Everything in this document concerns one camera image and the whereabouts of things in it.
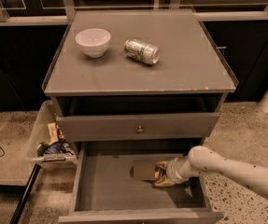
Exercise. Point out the white ceramic bowl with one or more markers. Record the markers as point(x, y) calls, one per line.
point(93, 42)

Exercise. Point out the white metal railing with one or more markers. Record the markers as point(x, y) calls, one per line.
point(31, 10)

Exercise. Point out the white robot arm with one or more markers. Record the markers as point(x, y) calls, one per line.
point(202, 160)

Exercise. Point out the green white soda can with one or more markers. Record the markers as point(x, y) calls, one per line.
point(141, 51)

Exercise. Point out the orange gold soda can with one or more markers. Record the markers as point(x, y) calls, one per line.
point(161, 179)

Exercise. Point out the snack packets in bin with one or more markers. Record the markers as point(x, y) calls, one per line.
point(57, 143)

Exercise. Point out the open grey middle drawer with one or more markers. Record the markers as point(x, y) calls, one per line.
point(106, 192)

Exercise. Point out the grey drawer cabinet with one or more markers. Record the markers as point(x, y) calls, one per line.
point(190, 76)

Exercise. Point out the round metal drawer knob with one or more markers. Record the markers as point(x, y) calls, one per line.
point(140, 129)

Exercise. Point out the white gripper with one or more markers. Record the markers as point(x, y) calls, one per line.
point(173, 171)

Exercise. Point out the clear plastic bin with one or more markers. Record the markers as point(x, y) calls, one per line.
point(39, 134)

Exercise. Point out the grey top drawer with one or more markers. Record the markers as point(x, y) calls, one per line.
point(123, 127)

